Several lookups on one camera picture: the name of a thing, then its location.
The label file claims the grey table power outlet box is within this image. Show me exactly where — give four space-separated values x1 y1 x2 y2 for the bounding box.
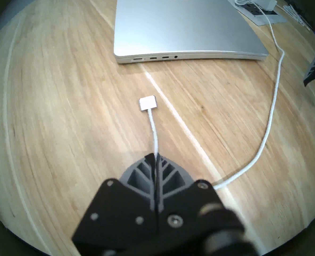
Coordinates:
225 0 287 26

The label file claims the coiled white USB cable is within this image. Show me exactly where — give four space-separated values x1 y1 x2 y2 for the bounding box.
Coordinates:
283 5 311 30

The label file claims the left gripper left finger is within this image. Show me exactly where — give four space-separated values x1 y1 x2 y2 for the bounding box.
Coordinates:
72 154 157 253

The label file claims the large white power adapter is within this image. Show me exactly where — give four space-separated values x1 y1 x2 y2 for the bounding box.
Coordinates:
241 0 278 11

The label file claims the white MagSafe charging cable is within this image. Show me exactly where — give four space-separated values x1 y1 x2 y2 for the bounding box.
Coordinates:
139 0 285 190

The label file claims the silver MacBook laptop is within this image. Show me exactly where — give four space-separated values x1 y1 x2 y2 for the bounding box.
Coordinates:
114 0 269 64

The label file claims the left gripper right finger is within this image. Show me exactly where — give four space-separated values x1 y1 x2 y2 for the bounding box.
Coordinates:
157 153 228 248

